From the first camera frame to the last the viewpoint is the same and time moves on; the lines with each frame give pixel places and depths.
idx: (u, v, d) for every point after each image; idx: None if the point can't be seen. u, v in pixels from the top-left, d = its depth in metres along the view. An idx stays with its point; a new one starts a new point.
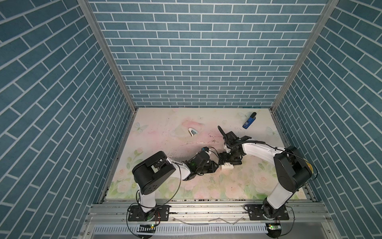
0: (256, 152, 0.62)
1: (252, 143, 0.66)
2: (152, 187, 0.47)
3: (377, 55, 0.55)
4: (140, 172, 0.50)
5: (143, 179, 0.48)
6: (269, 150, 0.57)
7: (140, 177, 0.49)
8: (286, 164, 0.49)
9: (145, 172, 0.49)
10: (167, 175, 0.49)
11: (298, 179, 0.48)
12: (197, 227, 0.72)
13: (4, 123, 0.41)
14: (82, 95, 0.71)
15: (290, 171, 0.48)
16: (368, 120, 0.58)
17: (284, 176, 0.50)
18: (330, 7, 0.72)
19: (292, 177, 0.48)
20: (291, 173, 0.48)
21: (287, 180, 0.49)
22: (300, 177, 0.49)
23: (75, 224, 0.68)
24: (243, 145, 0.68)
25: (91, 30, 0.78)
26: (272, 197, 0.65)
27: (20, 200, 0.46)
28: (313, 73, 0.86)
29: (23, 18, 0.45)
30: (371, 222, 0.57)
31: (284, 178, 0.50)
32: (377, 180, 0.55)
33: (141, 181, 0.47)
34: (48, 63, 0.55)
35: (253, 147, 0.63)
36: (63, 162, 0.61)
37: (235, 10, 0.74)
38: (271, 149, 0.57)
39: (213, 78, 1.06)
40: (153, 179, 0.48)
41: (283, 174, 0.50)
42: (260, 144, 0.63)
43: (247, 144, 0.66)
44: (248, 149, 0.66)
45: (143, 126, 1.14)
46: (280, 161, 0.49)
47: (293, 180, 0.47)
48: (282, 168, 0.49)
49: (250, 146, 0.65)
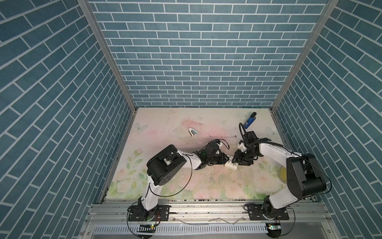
0: (272, 153, 0.61)
1: (268, 144, 0.66)
2: (166, 179, 0.51)
3: (377, 55, 0.55)
4: (155, 165, 0.53)
5: (158, 171, 0.52)
6: (284, 153, 0.57)
7: (155, 169, 0.53)
8: (299, 168, 0.48)
9: (159, 165, 0.53)
10: (178, 166, 0.52)
11: (307, 186, 0.46)
12: (197, 227, 0.72)
13: (4, 123, 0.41)
14: (82, 95, 0.71)
15: (301, 177, 0.47)
16: (368, 120, 0.58)
17: (293, 180, 0.49)
18: (330, 7, 0.72)
19: (301, 183, 0.46)
20: (301, 179, 0.47)
21: (296, 186, 0.48)
22: (309, 184, 0.47)
23: (75, 224, 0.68)
24: (261, 145, 0.68)
25: (91, 30, 0.78)
26: (274, 197, 0.65)
27: (20, 200, 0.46)
28: (313, 73, 0.86)
29: (23, 18, 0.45)
30: (371, 222, 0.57)
31: (293, 182, 0.49)
32: (377, 180, 0.55)
33: (155, 174, 0.52)
34: (47, 63, 0.55)
35: (269, 147, 0.63)
36: (63, 162, 0.61)
37: (235, 10, 0.74)
38: (288, 152, 0.56)
39: (213, 78, 1.06)
40: (167, 172, 0.51)
41: (293, 179, 0.49)
42: (278, 147, 0.62)
43: (264, 144, 0.67)
44: (264, 150, 0.66)
45: (143, 126, 1.14)
46: (291, 163, 0.48)
47: (301, 185, 0.46)
48: (293, 172, 0.49)
49: (267, 146, 0.65)
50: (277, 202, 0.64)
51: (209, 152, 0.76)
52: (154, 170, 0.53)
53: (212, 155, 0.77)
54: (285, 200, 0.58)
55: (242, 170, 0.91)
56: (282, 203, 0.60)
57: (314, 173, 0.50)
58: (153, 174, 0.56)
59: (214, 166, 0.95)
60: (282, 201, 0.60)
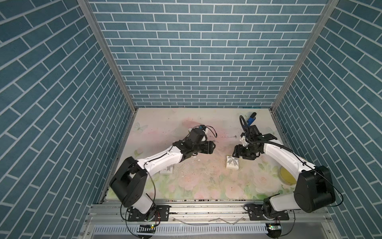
0: (279, 156, 0.57)
1: (277, 147, 0.59)
2: (135, 196, 0.45)
3: (377, 55, 0.55)
4: (117, 186, 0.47)
5: (122, 192, 0.45)
6: (295, 163, 0.50)
7: (118, 189, 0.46)
8: (313, 184, 0.43)
9: (121, 184, 0.46)
10: (141, 180, 0.44)
11: (318, 200, 0.43)
12: (197, 227, 0.72)
13: (4, 123, 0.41)
14: (82, 96, 0.72)
15: (313, 193, 0.43)
16: (368, 120, 0.58)
17: (304, 195, 0.46)
18: (330, 7, 0.72)
19: (313, 200, 0.43)
20: (314, 195, 0.43)
21: (305, 200, 0.46)
22: (320, 200, 0.44)
23: (75, 224, 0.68)
24: (267, 145, 0.61)
25: (91, 30, 0.78)
26: (275, 199, 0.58)
27: (20, 200, 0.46)
28: (313, 73, 0.86)
29: (23, 19, 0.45)
30: (371, 223, 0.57)
31: (303, 196, 0.46)
32: (377, 180, 0.55)
33: (120, 194, 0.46)
34: (47, 63, 0.55)
35: (278, 151, 0.57)
36: (63, 162, 0.61)
37: (235, 10, 0.74)
38: (299, 163, 0.50)
39: (213, 78, 1.06)
40: (130, 190, 0.45)
41: (303, 193, 0.46)
42: (287, 152, 0.55)
43: (271, 145, 0.60)
44: (271, 151, 0.60)
45: (143, 126, 1.14)
46: (305, 179, 0.44)
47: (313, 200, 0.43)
48: (305, 187, 0.45)
49: (274, 149, 0.58)
50: (277, 205, 0.63)
51: (193, 140, 0.67)
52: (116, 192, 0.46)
53: (197, 141, 0.66)
54: (287, 205, 0.57)
55: (242, 170, 0.91)
56: (283, 208, 0.61)
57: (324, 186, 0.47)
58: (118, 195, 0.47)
59: (214, 166, 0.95)
60: (283, 206, 0.60)
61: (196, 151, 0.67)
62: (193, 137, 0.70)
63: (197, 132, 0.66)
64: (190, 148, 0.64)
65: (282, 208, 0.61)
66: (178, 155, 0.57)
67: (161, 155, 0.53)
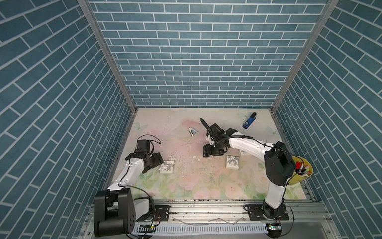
0: (244, 147, 0.61)
1: (239, 138, 0.64)
2: (132, 217, 0.42)
3: (377, 55, 0.55)
4: (107, 224, 0.40)
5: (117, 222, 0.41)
6: (257, 147, 0.56)
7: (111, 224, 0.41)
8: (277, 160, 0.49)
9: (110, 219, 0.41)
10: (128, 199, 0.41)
11: (286, 174, 0.49)
12: (197, 227, 0.72)
13: (4, 123, 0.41)
14: (82, 95, 0.71)
15: (279, 168, 0.49)
16: (368, 120, 0.58)
17: (274, 172, 0.51)
18: (330, 7, 0.72)
19: (281, 174, 0.49)
20: (281, 169, 0.49)
21: (276, 177, 0.51)
22: (287, 171, 0.51)
23: (75, 224, 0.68)
24: (231, 140, 0.65)
25: (91, 30, 0.78)
26: (269, 197, 0.65)
27: (20, 200, 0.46)
28: (313, 73, 0.86)
29: (23, 18, 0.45)
30: (371, 223, 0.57)
31: (273, 174, 0.51)
32: (377, 180, 0.55)
33: (117, 226, 0.40)
34: (47, 63, 0.55)
35: (241, 142, 0.62)
36: (63, 162, 0.61)
37: (235, 10, 0.74)
38: (261, 146, 0.56)
39: (213, 78, 1.06)
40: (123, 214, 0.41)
41: (273, 171, 0.51)
42: (249, 140, 0.61)
43: (235, 139, 0.64)
44: (237, 144, 0.64)
45: (143, 126, 1.14)
46: (269, 159, 0.49)
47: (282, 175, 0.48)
48: (272, 166, 0.50)
49: (238, 141, 0.63)
50: (273, 201, 0.63)
51: (143, 147, 0.69)
52: (111, 229, 0.40)
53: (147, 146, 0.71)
54: (277, 195, 0.59)
55: (242, 170, 0.91)
56: (277, 199, 0.61)
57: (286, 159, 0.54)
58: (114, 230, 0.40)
59: (214, 166, 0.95)
60: (276, 198, 0.61)
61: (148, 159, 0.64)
62: (142, 145, 0.70)
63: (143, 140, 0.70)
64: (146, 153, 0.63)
65: (277, 200, 0.61)
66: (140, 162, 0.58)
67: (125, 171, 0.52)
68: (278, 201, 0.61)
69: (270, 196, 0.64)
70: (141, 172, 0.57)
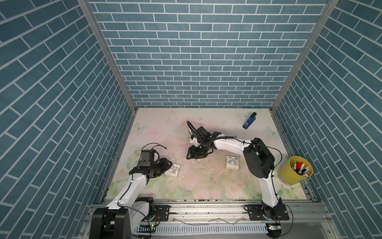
0: (227, 146, 0.66)
1: (223, 139, 0.69)
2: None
3: (377, 55, 0.55)
4: None
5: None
6: (238, 144, 0.62)
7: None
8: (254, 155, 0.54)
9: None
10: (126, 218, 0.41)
11: (265, 167, 0.55)
12: (197, 227, 0.72)
13: (4, 123, 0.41)
14: (82, 95, 0.71)
15: (258, 162, 0.54)
16: (368, 120, 0.58)
17: (254, 165, 0.55)
18: (330, 7, 0.72)
19: (260, 166, 0.54)
20: (259, 162, 0.54)
21: (256, 169, 0.55)
22: (266, 164, 0.56)
23: (75, 225, 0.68)
24: (216, 141, 0.70)
25: (91, 30, 0.78)
26: (265, 197, 0.66)
27: (20, 200, 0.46)
28: (313, 73, 0.86)
29: (23, 18, 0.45)
30: (371, 223, 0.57)
31: (254, 167, 0.55)
32: (377, 180, 0.55)
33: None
34: (48, 63, 0.55)
35: (224, 142, 0.67)
36: (63, 162, 0.61)
37: (235, 10, 0.75)
38: (240, 143, 0.62)
39: (213, 78, 1.06)
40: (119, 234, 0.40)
41: (253, 165, 0.55)
42: (231, 139, 0.66)
43: (219, 140, 0.69)
44: (220, 144, 0.69)
45: (143, 126, 1.14)
46: (247, 154, 0.54)
47: (261, 168, 0.54)
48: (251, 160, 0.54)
49: (221, 141, 0.68)
50: (269, 199, 0.64)
51: (147, 159, 0.68)
52: None
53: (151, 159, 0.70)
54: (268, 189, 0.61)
55: (243, 171, 0.91)
56: (271, 195, 0.62)
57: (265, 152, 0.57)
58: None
59: (214, 166, 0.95)
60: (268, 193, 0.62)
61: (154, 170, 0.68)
62: (146, 157, 0.68)
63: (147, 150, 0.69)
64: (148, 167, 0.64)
65: (271, 197, 0.62)
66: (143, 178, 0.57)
67: (126, 187, 0.52)
68: (273, 198, 0.62)
69: (266, 195, 0.64)
70: (143, 186, 0.57)
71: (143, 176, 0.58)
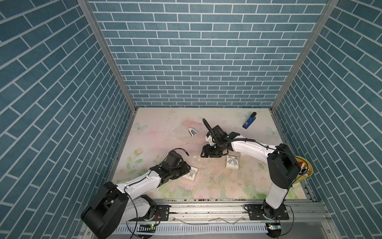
0: (246, 149, 0.60)
1: (242, 141, 0.63)
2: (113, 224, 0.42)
3: (377, 55, 0.55)
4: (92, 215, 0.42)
5: (97, 222, 0.41)
6: (260, 149, 0.56)
7: (92, 220, 0.41)
8: (281, 163, 0.49)
9: (96, 214, 0.42)
10: (121, 206, 0.42)
11: (290, 177, 0.49)
12: (197, 227, 0.72)
13: (4, 123, 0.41)
14: (82, 95, 0.71)
15: (284, 170, 0.49)
16: (368, 120, 0.58)
17: (277, 174, 0.50)
18: (330, 7, 0.72)
19: (286, 176, 0.49)
20: (285, 171, 0.49)
21: (280, 179, 0.50)
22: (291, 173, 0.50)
23: (75, 224, 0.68)
24: (234, 143, 0.64)
25: (91, 30, 0.78)
26: (270, 198, 0.64)
27: (20, 200, 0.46)
28: (313, 73, 0.86)
29: (23, 18, 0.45)
30: (371, 222, 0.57)
31: (277, 176, 0.50)
32: (377, 180, 0.55)
33: (94, 226, 0.41)
34: (47, 63, 0.55)
35: (243, 144, 0.62)
36: (63, 162, 0.61)
37: (235, 10, 0.74)
38: (263, 148, 0.56)
39: (213, 78, 1.06)
40: (106, 218, 0.41)
41: (276, 174, 0.50)
42: (251, 143, 0.61)
43: (238, 142, 0.64)
44: (239, 147, 0.63)
45: (143, 126, 1.14)
46: (273, 161, 0.49)
47: (286, 178, 0.49)
48: (275, 168, 0.49)
49: (239, 143, 0.63)
50: (275, 202, 0.63)
51: (170, 163, 0.68)
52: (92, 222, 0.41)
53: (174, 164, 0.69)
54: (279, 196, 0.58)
55: (243, 170, 0.91)
56: (279, 201, 0.60)
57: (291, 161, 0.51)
58: (91, 227, 0.41)
59: (214, 166, 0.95)
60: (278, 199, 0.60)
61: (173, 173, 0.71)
62: (170, 161, 0.69)
63: (173, 156, 0.68)
64: (168, 172, 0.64)
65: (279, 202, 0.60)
66: (157, 179, 0.58)
67: (140, 179, 0.54)
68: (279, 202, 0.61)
69: (272, 196, 0.62)
70: (154, 187, 0.59)
71: (158, 178, 0.59)
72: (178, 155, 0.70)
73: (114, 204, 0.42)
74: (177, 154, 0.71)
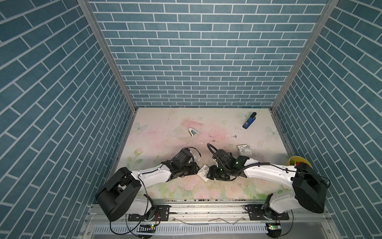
0: (261, 175, 0.56)
1: (256, 167, 0.57)
2: (123, 209, 0.44)
3: (377, 55, 0.55)
4: (105, 196, 0.44)
5: (110, 204, 0.43)
6: (280, 174, 0.50)
7: (105, 201, 0.43)
8: (308, 187, 0.43)
9: (109, 195, 0.44)
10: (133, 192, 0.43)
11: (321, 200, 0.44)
12: (197, 227, 0.72)
13: (4, 123, 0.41)
14: (82, 95, 0.71)
15: (313, 194, 0.43)
16: (367, 120, 0.58)
17: (308, 199, 0.44)
18: (330, 7, 0.72)
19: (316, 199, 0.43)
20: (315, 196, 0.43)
21: (313, 202, 0.44)
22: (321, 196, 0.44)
23: (75, 224, 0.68)
24: (247, 170, 0.59)
25: (91, 30, 0.78)
26: (275, 203, 0.63)
27: (20, 200, 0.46)
28: (313, 73, 0.86)
29: (23, 18, 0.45)
30: (371, 223, 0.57)
31: (308, 200, 0.45)
32: (377, 180, 0.55)
33: (106, 207, 0.43)
34: (47, 63, 0.55)
35: (258, 170, 0.56)
36: (63, 162, 0.61)
37: (235, 9, 0.74)
38: (283, 172, 0.50)
39: (213, 78, 1.06)
40: (118, 202, 0.43)
41: (307, 198, 0.44)
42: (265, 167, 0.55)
43: (250, 169, 0.58)
44: (254, 174, 0.58)
45: (143, 126, 1.14)
46: (300, 186, 0.43)
47: (318, 202, 0.43)
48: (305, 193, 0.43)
49: (254, 170, 0.57)
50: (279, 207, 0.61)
51: (181, 160, 0.69)
52: (105, 202, 0.43)
53: (185, 162, 0.70)
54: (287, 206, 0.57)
55: None
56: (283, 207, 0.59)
57: (316, 179, 0.48)
58: (103, 208, 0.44)
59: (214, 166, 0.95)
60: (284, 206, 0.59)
61: (182, 172, 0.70)
62: (181, 158, 0.70)
63: (185, 153, 0.69)
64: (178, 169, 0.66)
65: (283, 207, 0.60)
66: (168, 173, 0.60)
67: (152, 170, 0.55)
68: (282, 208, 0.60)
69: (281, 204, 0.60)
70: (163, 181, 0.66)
71: (169, 173, 0.60)
72: (190, 153, 0.70)
73: (126, 189, 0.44)
74: (188, 152, 0.70)
